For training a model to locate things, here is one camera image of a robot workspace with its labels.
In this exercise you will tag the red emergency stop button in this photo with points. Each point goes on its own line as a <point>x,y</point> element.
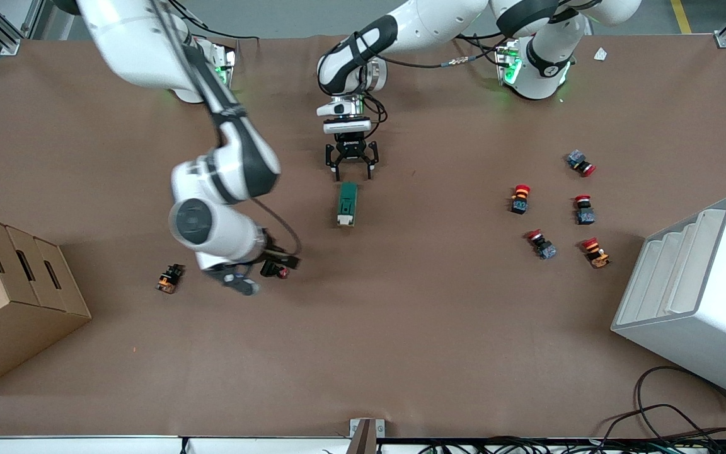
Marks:
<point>520,198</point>
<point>584,210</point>
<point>542,244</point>
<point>581,162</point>
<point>596,253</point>

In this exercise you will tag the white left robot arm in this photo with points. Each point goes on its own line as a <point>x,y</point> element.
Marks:
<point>438,25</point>

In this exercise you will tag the brown cardboard box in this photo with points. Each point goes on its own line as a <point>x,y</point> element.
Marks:
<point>10,302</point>

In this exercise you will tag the black red lamp switch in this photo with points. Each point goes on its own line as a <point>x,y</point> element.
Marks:
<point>278,271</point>

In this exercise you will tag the white paper scrap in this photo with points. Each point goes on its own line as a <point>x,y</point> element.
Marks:
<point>600,54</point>

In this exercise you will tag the orange black button switch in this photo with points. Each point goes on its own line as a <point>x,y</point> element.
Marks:
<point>169,279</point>

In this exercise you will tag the white plastic divider bin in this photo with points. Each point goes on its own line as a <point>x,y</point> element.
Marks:
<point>697,296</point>

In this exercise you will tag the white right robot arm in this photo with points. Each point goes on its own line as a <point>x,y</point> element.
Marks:
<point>212,221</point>

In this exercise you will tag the green load switch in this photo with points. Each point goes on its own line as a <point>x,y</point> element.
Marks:
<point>347,203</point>

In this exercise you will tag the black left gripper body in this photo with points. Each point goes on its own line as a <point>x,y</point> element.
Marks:
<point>351,147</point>

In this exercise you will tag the brown paper table cover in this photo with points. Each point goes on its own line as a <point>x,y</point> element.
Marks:
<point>401,328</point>

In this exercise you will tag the white table edge rail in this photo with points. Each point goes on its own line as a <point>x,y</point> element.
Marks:
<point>149,445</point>

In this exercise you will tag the grey metal bracket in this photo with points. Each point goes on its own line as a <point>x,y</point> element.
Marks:
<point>366,435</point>

